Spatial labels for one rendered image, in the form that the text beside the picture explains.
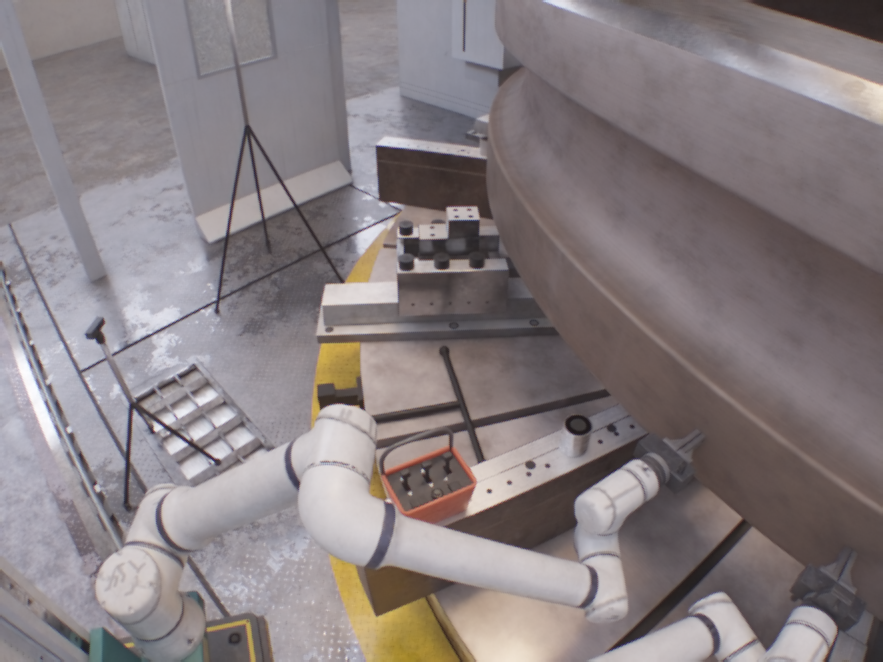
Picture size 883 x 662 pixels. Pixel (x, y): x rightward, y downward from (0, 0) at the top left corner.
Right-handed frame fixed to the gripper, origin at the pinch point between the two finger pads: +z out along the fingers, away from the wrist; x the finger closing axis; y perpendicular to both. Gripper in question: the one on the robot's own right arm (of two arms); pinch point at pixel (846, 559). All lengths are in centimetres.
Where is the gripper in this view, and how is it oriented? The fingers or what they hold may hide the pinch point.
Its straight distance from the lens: 131.9
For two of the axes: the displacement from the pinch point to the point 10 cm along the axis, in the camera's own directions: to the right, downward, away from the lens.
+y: 0.0, 7.6, 6.5
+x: 6.7, 4.8, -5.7
